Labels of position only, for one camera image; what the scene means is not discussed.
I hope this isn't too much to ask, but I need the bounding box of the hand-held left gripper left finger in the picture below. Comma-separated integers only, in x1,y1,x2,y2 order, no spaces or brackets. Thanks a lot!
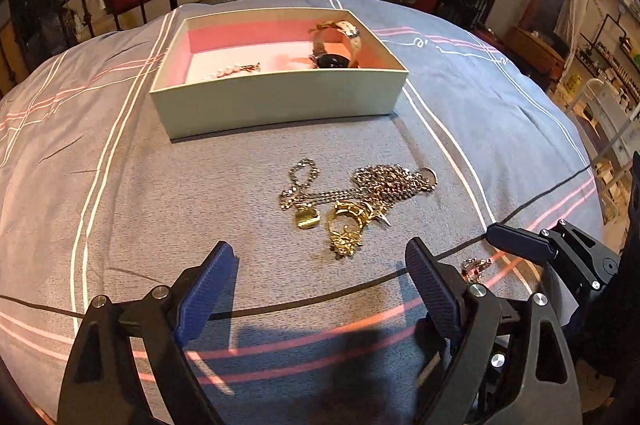
56,241,236,425

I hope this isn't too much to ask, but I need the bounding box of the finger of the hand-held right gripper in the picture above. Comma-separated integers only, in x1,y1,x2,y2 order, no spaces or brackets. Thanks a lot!
486,219,622,306

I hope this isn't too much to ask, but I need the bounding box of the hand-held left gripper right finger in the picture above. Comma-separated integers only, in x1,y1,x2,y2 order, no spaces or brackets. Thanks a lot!
405,237,584,425

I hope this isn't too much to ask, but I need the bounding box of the small silver earring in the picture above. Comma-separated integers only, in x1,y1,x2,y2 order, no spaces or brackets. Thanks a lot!
461,257,494,282

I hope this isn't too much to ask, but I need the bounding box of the ornate gold ring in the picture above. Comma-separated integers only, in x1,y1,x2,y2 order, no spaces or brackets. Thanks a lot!
326,200,375,261

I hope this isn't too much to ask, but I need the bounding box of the thick gold chain necklace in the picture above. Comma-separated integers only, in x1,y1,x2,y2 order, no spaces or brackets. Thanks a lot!
345,162,439,227

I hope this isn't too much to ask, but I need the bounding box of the pearl bracelet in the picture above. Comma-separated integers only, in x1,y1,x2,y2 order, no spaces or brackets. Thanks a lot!
202,62,261,81

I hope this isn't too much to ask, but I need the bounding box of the pale green jewelry box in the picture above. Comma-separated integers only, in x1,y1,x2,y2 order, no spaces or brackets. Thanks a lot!
149,8,411,141

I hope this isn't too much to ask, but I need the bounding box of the beige strap wristwatch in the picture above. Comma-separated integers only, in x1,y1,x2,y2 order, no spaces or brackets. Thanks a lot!
307,19,362,70

